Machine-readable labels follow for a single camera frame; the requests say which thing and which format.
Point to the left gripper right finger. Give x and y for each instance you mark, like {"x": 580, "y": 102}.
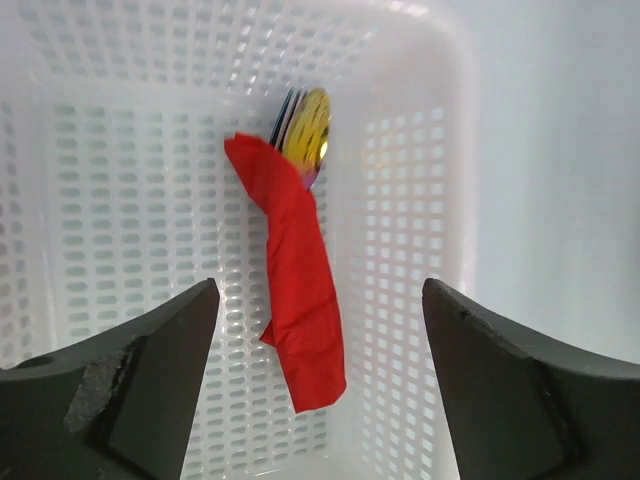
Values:
{"x": 522, "y": 405}

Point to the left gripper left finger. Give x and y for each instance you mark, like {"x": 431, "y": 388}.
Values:
{"x": 118, "y": 405}

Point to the white plastic basket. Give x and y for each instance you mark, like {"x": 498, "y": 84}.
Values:
{"x": 116, "y": 195}

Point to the iridescent fork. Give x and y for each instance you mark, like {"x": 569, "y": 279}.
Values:
{"x": 289, "y": 103}

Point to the iridescent spoon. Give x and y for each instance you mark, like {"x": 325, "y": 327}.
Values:
{"x": 305, "y": 141}

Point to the red paper napkin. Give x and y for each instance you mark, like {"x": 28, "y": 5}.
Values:
{"x": 305, "y": 327}

